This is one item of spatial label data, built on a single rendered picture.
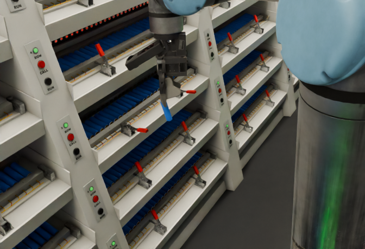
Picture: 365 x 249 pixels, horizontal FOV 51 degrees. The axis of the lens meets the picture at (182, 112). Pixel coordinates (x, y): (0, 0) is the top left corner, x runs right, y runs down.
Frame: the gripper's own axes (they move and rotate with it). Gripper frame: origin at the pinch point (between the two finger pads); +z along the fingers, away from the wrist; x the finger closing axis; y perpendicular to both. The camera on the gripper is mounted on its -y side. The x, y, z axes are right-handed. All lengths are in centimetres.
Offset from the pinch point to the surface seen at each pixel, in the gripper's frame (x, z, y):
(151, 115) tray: 10.1, 9.1, -4.3
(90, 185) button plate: -17.0, 16.6, -19.5
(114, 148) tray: -6.1, 11.6, -14.2
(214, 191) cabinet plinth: 32, 55, 18
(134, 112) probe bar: 7.9, 6.6, -9.5
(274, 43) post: 95, 8, 55
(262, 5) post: 97, -11, 49
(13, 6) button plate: -18.1, -30.5, -29.9
